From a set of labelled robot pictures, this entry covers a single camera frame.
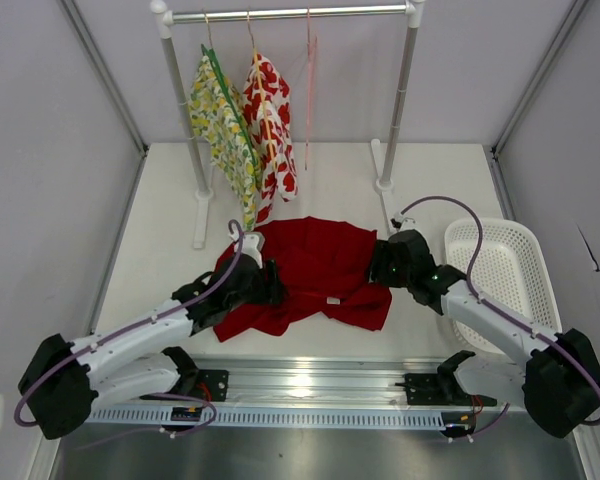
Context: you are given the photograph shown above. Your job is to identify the perforated cable tray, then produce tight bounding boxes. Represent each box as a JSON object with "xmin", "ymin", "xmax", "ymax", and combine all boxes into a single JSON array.
[{"xmin": 87, "ymin": 404, "xmax": 445, "ymax": 431}]

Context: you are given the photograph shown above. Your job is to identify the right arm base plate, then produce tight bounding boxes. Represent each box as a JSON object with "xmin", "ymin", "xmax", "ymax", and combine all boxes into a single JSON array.
[{"xmin": 395, "ymin": 373, "xmax": 474, "ymax": 406}]

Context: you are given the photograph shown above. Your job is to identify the lemon print garment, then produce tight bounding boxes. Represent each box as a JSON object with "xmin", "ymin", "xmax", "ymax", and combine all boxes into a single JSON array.
[{"xmin": 187, "ymin": 46, "xmax": 262, "ymax": 231}]

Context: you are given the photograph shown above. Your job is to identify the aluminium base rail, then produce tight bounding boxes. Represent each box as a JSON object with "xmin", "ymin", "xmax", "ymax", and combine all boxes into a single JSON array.
[{"xmin": 89, "ymin": 351, "xmax": 525, "ymax": 411}]

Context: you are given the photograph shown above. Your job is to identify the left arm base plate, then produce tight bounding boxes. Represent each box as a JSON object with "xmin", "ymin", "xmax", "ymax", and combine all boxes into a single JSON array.
[{"xmin": 179, "ymin": 369, "xmax": 230, "ymax": 402}]

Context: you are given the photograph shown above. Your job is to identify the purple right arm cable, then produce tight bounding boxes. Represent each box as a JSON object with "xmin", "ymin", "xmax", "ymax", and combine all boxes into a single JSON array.
[{"xmin": 389, "ymin": 195, "xmax": 600, "ymax": 426}]

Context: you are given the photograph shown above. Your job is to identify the red floral print garment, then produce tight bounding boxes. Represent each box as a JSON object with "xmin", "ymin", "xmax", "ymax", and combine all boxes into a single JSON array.
[{"xmin": 242, "ymin": 52, "xmax": 298, "ymax": 224}]

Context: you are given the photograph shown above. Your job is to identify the yellow hanger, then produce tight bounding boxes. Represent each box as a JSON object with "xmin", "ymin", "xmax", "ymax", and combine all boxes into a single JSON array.
[{"xmin": 245, "ymin": 10, "xmax": 275, "ymax": 166}]

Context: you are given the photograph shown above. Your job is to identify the white perforated basket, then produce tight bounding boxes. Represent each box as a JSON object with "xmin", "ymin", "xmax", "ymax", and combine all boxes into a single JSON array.
[{"xmin": 444, "ymin": 218, "xmax": 563, "ymax": 355}]

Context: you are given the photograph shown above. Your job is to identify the green hanger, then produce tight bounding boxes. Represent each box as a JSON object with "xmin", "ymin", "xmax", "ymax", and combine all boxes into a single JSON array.
[{"xmin": 202, "ymin": 9, "xmax": 255, "ymax": 158}]

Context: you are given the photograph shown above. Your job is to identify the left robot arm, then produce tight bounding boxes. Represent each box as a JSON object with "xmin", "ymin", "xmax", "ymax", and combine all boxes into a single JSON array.
[{"xmin": 14, "ymin": 254, "xmax": 286, "ymax": 440}]

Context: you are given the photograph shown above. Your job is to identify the white clothes rack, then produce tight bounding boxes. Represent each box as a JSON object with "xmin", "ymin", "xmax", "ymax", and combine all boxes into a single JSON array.
[{"xmin": 150, "ymin": 1, "xmax": 424, "ymax": 249}]

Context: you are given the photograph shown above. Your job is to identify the red skirt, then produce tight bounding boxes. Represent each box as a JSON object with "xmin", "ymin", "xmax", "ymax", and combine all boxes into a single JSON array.
[{"xmin": 213, "ymin": 217, "xmax": 392, "ymax": 342}]

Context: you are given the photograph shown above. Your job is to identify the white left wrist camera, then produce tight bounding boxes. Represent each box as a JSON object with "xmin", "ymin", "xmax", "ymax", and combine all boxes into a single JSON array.
[{"xmin": 230, "ymin": 232, "xmax": 265, "ymax": 268}]

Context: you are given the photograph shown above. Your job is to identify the pink wire hanger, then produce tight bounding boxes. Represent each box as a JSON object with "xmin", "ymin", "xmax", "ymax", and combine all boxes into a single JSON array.
[{"xmin": 304, "ymin": 9, "xmax": 317, "ymax": 170}]

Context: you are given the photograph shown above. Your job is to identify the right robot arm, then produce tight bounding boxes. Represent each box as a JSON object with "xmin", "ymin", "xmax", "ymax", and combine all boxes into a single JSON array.
[{"xmin": 369, "ymin": 230, "xmax": 600, "ymax": 438}]

